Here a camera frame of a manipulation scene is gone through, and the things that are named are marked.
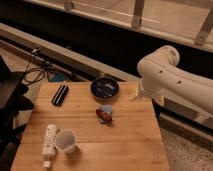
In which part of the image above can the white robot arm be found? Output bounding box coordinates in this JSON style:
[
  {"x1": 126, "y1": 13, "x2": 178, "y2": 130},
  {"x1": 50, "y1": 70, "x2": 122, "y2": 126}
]
[{"x1": 137, "y1": 45, "x2": 213, "y2": 115}]

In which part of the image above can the dark blue ceramic bowl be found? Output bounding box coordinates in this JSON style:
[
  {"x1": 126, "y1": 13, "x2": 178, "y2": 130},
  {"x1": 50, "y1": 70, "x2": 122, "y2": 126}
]
[{"x1": 90, "y1": 77, "x2": 119, "y2": 101}]

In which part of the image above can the red and blue toy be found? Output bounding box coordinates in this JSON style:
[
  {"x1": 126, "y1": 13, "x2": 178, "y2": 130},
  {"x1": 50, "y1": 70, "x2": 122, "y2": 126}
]
[{"x1": 96, "y1": 105, "x2": 112, "y2": 124}]

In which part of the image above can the white game remote controller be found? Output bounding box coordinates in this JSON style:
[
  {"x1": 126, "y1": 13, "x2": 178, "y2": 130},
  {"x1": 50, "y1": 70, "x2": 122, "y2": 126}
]
[{"x1": 42, "y1": 124, "x2": 58, "y2": 168}]

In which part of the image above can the black chair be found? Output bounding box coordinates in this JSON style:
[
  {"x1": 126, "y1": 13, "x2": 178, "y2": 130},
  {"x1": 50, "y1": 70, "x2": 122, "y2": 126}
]
[{"x1": 0, "y1": 55, "x2": 34, "y2": 157}]

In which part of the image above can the black cable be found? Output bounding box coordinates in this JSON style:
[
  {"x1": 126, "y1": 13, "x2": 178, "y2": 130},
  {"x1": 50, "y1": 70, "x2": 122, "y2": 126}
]
[{"x1": 21, "y1": 46, "x2": 54, "y2": 86}]

